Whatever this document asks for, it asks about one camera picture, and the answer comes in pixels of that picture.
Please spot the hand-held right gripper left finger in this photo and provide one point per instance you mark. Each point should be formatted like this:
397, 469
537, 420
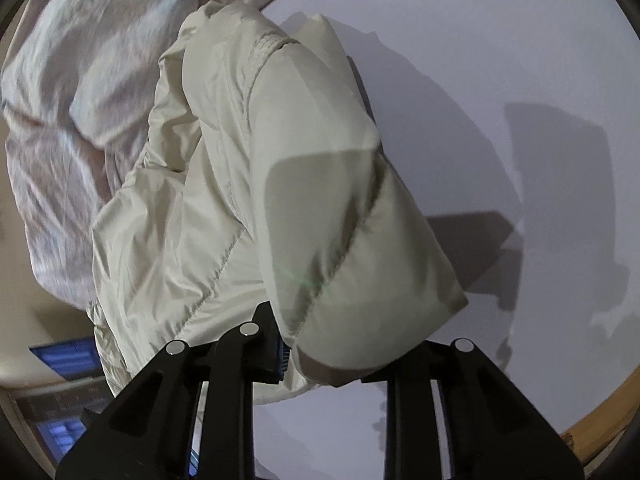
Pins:
277, 362

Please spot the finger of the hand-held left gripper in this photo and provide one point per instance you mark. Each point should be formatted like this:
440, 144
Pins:
362, 92

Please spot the bed with lavender sheet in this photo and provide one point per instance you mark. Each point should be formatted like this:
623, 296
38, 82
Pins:
500, 60

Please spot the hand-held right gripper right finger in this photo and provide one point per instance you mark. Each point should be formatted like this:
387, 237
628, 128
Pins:
407, 410

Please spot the cream puffer jacket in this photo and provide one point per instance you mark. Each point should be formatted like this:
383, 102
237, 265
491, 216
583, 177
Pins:
280, 135

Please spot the floral patterned blanket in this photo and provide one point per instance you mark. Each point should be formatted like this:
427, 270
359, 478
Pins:
75, 85

